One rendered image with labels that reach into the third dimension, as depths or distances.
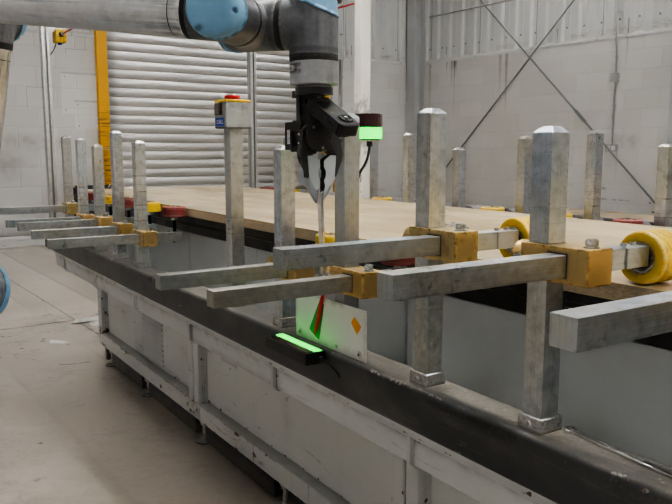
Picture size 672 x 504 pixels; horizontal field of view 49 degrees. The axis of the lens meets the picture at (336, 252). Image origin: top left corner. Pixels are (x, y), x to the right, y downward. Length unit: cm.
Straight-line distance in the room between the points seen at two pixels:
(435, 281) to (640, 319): 25
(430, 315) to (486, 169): 958
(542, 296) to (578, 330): 42
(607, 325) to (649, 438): 62
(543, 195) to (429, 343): 35
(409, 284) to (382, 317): 89
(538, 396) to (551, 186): 30
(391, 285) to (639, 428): 59
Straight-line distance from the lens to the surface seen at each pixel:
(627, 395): 128
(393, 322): 169
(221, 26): 126
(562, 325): 65
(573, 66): 995
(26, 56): 918
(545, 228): 104
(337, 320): 146
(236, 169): 187
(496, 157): 1067
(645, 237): 116
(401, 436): 141
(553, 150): 104
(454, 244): 116
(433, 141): 122
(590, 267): 100
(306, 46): 136
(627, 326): 69
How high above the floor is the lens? 110
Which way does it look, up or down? 8 degrees down
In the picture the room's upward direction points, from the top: straight up
